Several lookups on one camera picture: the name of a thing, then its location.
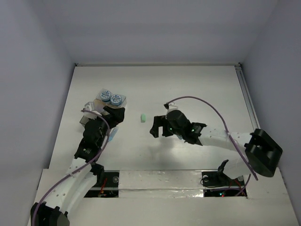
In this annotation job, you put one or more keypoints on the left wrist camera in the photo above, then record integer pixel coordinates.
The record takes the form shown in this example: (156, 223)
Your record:
(92, 107)

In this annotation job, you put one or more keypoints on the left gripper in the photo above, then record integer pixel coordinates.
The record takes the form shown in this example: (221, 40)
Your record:
(112, 115)

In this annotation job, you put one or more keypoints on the grey plastic bin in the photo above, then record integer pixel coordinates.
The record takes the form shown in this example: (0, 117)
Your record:
(83, 121)

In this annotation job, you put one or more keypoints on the blue marker pen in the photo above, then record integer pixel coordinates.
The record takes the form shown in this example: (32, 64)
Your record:
(113, 133)

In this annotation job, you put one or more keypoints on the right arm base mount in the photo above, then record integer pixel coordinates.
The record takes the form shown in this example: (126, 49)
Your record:
(217, 184)

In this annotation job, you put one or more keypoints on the aluminium side rail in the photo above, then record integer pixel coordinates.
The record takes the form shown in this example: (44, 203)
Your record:
(252, 117)

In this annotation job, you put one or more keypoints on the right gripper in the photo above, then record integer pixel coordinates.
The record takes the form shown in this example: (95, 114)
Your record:
(159, 121)

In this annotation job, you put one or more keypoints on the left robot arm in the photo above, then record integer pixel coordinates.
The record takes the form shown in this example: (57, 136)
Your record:
(84, 172)

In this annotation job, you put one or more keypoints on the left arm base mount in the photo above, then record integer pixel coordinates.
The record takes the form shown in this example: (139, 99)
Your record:
(108, 188)

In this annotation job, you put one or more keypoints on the blue splash label jar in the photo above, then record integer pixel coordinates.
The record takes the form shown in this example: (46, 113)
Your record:
(104, 95)

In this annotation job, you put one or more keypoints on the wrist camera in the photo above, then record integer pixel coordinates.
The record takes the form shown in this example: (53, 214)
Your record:
(170, 106)
(92, 107)

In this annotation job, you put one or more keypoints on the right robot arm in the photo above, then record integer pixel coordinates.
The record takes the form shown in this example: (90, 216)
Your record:
(203, 135)

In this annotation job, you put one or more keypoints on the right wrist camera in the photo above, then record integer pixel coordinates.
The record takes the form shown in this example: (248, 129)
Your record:
(170, 106)

